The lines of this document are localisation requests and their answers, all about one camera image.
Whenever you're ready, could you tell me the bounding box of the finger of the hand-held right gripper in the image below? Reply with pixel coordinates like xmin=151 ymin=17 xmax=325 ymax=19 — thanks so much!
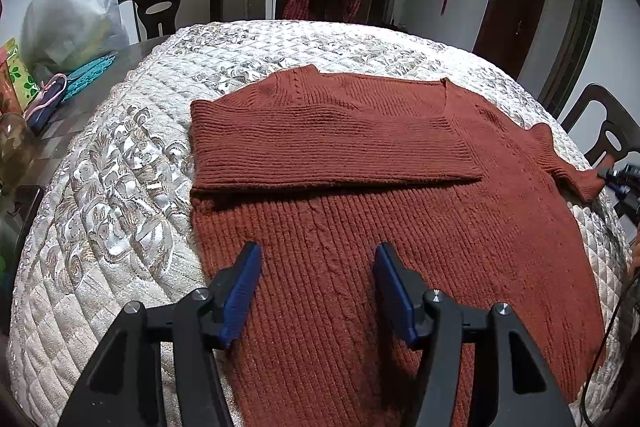
xmin=597 ymin=166 xmax=632 ymax=200

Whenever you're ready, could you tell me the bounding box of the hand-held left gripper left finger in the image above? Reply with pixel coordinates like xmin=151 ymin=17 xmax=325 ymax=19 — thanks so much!
xmin=57 ymin=241 xmax=264 ymax=427

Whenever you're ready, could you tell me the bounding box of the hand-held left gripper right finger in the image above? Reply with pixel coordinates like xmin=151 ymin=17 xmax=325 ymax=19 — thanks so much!
xmin=374 ymin=242 xmax=576 ymax=427

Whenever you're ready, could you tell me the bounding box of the rust knitted sweater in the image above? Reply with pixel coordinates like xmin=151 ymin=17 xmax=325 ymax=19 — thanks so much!
xmin=189 ymin=64 xmax=612 ymax=427

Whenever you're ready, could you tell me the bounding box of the grey framed window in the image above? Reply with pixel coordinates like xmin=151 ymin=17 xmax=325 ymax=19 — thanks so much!
xmin=539 ymin=0 xmax=605 ymax=118

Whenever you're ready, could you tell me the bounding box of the quilted floral blanket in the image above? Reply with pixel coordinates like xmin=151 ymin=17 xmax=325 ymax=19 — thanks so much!
xmin=7 ymin=19 xmax=633 ymax=427

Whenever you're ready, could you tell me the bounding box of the brown wooden door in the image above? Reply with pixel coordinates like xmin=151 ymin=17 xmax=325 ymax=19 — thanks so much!
xmin=471 ymin=0 xmax=553 ymax=80

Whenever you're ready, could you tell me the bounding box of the pink and blue pouch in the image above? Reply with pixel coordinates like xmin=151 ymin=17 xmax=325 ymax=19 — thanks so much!
xmin=25 ymin=73 xmax=68 ymax=132

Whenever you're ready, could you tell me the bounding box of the green floral box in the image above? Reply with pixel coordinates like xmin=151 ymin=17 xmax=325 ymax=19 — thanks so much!
xmin=0 ymin=38 xmax=41 ymax=115

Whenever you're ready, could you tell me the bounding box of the white plastic bag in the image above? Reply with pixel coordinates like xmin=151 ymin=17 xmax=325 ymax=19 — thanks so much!
xmin=20 ymin=0 xmax=130 ymax=75

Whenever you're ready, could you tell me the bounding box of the black cable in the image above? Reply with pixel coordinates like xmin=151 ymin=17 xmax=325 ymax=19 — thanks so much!
xmin=580 ymin=267 xmax=640 ymax=427

